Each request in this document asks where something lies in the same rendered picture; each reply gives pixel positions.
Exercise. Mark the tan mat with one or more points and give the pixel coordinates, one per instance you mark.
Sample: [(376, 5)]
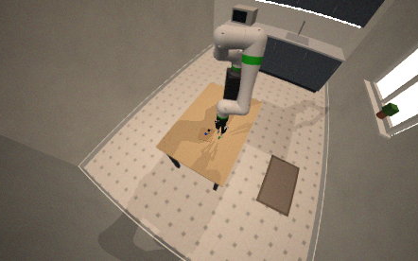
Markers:
[(204, 137)]

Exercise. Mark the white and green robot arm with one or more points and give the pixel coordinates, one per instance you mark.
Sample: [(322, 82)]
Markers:
[(249, 45)]

